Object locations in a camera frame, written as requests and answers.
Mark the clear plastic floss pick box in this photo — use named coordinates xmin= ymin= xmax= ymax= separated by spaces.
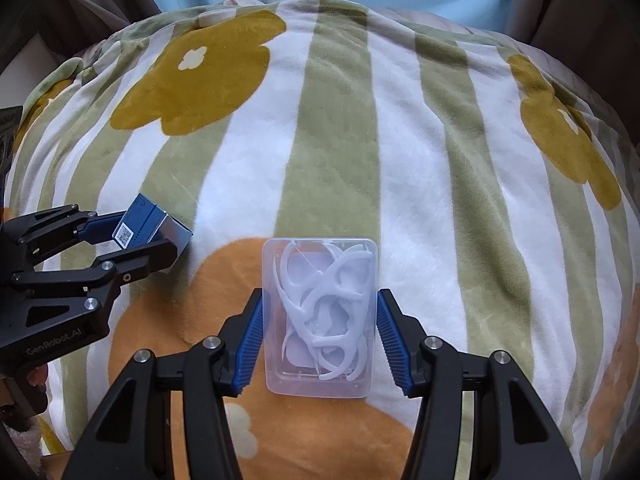
xmin=262 ymin=236 xmax=379 ymax=399

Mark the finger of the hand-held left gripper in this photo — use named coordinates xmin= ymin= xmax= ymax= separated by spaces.
xmin=12 ymin=240 xmax=178 ymax=306
xmin=0 ymin=204 xmax=122 ymax=266

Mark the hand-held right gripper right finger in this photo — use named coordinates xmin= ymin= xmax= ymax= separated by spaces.
xmin=376 ymin=287 xmax=583 ymax=480

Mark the striped flower blanket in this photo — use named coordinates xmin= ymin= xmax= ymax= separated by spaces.
xmin=0 ymin=0 xmax=640 ymax=480

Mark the small blue box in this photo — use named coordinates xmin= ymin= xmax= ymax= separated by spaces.
xmin=112 ymin=192 xmax=194 ymax=256

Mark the person's left hand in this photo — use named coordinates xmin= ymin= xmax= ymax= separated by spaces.
xmin=0 ymin=365 xmax=49 ymax=423

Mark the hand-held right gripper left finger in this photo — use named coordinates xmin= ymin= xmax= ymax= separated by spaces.
xmin=60 ymin=287 xmax=266 ymax=480

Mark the white padded panel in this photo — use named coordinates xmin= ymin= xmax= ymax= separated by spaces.
xmin=10 ymin=35 xmax=66 ymax=111

